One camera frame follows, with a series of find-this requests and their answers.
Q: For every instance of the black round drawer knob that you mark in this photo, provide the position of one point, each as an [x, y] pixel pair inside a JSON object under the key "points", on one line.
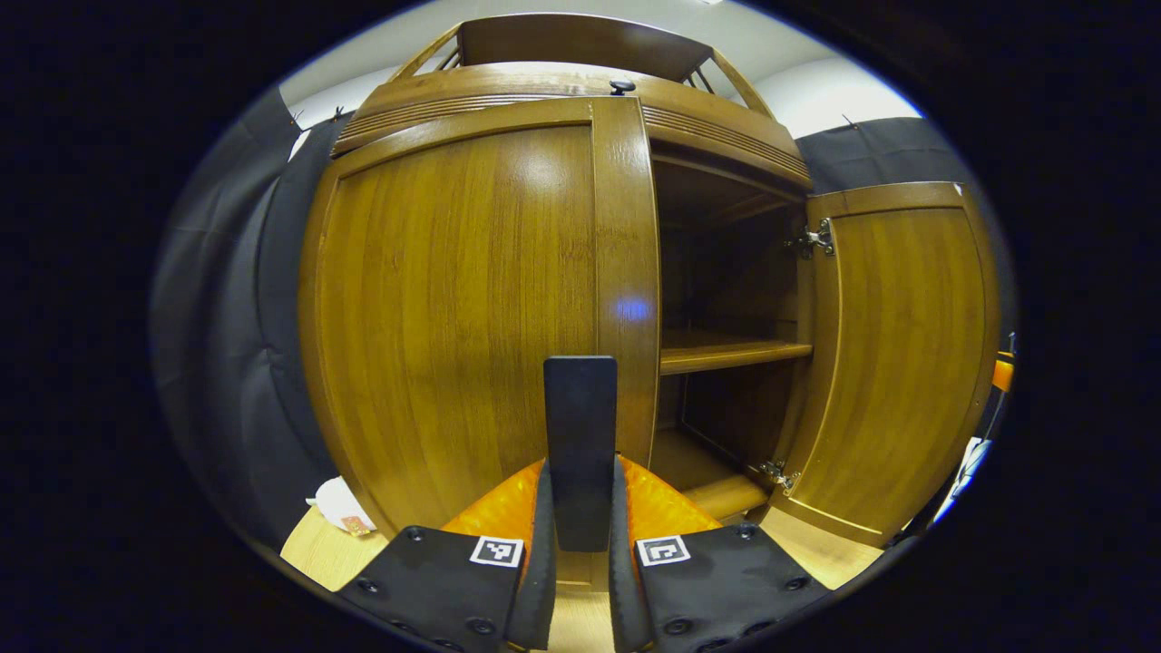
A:
{"points": [[622, 86]]}

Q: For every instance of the wooden cabinet drawer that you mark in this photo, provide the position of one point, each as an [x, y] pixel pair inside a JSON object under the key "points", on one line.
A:
{"points": [[508, 82]]}

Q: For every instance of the wooden shoe cabinet door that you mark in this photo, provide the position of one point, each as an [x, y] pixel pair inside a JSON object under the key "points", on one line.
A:
{"points": [[453, 317], [907, 363]]}

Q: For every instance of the metal door hinge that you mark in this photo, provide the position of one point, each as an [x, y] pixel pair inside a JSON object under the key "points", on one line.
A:
{"points": [[775, 474], [814, 240]]}

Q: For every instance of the white packet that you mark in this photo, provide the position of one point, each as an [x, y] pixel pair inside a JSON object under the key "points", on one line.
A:
{"points": [[340, 508]]}

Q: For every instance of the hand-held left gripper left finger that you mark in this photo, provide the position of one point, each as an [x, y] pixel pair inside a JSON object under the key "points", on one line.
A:
{"points": [[541, 580]]}

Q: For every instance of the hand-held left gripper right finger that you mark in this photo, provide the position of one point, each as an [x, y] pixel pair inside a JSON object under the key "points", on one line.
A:
{"points": [[624, 589]]}

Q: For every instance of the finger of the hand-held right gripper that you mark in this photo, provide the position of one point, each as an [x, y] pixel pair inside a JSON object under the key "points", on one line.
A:
{"points": [[1003, 372]]}

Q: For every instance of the black backdrop cloth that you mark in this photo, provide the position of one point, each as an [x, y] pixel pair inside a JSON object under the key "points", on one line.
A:
{"points": [[227, 317]]}

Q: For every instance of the wooden double-door shoe cabinet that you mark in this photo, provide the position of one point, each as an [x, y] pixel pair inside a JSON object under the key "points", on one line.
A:
{"points": [[580, 41]]}

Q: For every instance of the wooden inner shelf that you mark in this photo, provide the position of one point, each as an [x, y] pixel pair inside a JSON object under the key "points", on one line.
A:
{"points": [[726, 354]]}

